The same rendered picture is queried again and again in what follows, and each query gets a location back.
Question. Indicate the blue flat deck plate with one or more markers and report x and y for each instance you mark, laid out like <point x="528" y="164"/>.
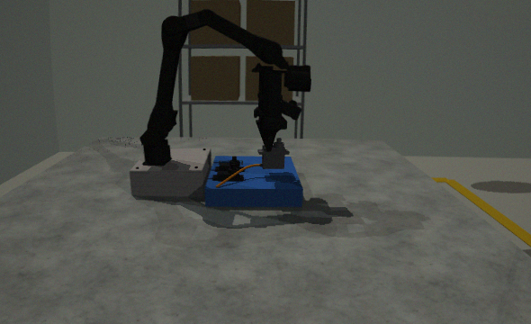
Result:
<point x="254" y="186"/>

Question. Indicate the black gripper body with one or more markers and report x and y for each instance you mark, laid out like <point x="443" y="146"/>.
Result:
<point x="270" y="118"/>

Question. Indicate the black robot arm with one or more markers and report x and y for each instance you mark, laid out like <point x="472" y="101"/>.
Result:
<point x="173" y="34"/>

